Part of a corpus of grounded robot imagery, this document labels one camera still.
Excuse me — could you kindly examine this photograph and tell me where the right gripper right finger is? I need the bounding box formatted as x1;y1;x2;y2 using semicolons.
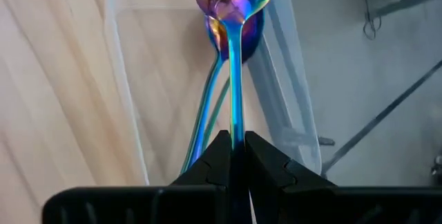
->
244;131;336;224

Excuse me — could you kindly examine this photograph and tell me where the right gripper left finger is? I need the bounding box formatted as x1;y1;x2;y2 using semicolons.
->
171;129;231;224

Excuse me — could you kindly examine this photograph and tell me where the clear plastic bin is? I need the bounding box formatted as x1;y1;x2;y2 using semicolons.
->
103;0;323;187

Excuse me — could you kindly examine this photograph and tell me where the thin black floor cable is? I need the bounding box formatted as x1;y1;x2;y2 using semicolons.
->
352;0;383;41

